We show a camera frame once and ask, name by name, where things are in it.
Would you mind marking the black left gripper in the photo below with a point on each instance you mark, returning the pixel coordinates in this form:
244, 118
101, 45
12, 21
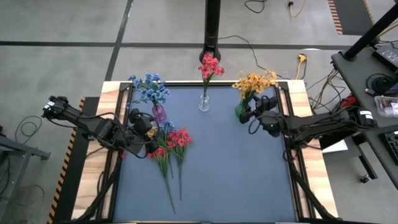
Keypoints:
141, 123

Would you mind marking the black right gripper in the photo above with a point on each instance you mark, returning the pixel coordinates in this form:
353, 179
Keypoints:
269, 119

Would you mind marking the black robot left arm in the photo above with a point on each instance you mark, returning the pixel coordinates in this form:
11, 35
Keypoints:
93, 126

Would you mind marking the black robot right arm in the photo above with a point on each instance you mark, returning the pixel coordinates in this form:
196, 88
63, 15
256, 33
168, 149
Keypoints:
326, 124

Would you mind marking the pink glass vase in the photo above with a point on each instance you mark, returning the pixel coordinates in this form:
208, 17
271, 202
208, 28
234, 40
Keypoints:
159, 113

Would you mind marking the green glass vase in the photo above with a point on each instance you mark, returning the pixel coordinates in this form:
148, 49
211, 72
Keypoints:
240, 109

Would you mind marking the clear glass vase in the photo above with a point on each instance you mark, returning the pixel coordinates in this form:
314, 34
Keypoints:
204, 104

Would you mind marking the small red piece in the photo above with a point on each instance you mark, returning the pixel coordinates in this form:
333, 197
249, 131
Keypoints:
123, 154

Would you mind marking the white sheet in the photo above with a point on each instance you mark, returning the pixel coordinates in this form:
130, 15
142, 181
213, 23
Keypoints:
337, 146

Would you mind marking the red power strip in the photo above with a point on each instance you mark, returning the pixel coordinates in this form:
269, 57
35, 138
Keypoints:
349, 101

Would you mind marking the wooden table board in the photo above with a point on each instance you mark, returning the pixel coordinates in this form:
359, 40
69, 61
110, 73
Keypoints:
320, 186

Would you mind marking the dark grey side desk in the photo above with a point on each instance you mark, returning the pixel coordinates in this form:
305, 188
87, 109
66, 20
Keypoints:
354, 77

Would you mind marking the black floor plate hazard stripes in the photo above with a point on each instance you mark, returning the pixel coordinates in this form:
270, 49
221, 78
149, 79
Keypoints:
70, 186

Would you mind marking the desk caster wheel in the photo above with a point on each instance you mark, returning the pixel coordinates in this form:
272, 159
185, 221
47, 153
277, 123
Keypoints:
365, 179

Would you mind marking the clear plastic box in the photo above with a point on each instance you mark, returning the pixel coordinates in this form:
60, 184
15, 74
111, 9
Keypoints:
387, 107

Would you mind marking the black keyboard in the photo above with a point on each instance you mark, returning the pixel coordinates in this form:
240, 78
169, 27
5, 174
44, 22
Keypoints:
392, 146

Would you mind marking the black mat hazard striped edge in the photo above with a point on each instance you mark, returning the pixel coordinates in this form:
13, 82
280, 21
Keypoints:
351, 15

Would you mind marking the black control box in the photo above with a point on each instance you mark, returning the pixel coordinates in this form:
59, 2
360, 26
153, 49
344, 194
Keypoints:
388, 57

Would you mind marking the black slanted stand pole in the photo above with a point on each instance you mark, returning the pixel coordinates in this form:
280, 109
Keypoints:
371, 31

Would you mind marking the black camera stand pole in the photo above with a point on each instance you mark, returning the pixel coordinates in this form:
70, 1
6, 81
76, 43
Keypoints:
212, 25

